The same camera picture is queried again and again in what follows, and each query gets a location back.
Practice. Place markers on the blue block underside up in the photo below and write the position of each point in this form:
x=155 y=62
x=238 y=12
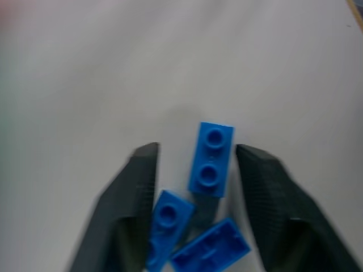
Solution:
x=211 y=248

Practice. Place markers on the blue two-stud block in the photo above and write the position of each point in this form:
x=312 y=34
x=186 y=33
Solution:
x=210 y=161
x=166 y=224

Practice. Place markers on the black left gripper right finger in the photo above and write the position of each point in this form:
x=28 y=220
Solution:
x=272 y=204

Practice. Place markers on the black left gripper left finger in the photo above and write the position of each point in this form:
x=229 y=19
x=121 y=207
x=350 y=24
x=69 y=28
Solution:
x=124 y=209

